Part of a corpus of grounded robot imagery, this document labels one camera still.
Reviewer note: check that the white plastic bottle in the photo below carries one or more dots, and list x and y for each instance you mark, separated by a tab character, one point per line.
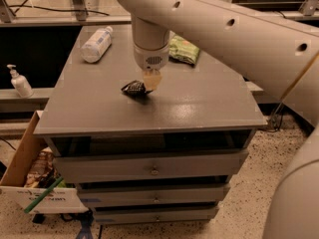
93	50

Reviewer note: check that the metal frame rail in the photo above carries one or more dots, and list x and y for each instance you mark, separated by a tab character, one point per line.
66	21

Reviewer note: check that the white pump dispenser bottle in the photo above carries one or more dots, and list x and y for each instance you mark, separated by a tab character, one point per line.
20	83

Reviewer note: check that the blue clamp stand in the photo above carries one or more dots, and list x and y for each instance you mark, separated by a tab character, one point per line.
86	220

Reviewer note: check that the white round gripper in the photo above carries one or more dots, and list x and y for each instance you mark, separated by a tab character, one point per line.
152	59

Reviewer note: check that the grey drawer cabinet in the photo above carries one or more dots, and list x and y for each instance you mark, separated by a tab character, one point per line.
167	156

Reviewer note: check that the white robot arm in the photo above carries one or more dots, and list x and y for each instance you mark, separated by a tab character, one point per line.
279	55

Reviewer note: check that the black rxbar chocolate wrapper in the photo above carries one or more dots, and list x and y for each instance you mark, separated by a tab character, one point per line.
135	88

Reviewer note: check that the cardboard box with snacks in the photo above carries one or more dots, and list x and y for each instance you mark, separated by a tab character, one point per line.
31	172

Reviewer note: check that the green chip bag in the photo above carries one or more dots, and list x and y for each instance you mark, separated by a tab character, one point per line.
182	50

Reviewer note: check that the green stick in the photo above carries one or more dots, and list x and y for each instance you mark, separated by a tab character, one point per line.
35	202

